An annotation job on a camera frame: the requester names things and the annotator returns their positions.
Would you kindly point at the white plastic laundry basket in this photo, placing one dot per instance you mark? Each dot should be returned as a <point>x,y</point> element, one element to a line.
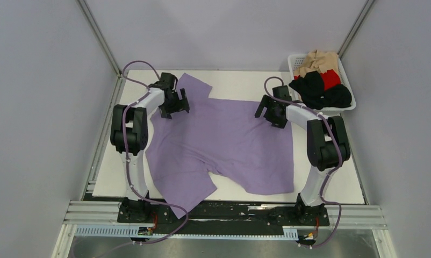
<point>294,60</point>

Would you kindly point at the beige t shirt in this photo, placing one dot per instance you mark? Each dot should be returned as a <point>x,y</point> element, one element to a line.
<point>319,61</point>

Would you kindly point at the aluminium frame rail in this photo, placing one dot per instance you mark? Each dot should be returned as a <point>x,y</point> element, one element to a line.
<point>105,213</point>

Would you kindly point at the red t shirt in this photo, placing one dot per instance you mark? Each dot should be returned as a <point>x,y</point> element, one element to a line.
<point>315,83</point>

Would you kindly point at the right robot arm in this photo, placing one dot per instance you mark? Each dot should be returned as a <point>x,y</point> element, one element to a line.
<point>327,145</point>

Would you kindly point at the purple t shirt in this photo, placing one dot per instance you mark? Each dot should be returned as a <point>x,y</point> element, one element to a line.
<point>217,136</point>

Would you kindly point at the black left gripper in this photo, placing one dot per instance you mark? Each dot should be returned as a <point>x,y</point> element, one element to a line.
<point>165,112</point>

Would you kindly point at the aluminium corner post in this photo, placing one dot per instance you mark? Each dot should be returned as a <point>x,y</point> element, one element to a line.
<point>91,20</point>
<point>364,12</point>

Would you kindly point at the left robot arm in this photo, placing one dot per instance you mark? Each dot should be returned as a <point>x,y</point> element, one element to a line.
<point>129,131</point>

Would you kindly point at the right aluminium corner post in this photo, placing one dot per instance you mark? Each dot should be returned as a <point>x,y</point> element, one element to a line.
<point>364,12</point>

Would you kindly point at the left aluminium corner post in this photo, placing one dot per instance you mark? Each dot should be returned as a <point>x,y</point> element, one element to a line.
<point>91,20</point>

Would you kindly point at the black t shirt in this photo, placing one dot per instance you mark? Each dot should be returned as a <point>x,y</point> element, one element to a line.
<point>338,96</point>

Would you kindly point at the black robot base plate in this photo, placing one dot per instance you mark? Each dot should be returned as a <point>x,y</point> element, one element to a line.
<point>217,217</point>

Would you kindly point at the white slotted cable duct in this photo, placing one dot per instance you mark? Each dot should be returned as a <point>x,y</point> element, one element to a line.
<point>134,232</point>

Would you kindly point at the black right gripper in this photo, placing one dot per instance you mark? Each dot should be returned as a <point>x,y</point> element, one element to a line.
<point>278,122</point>

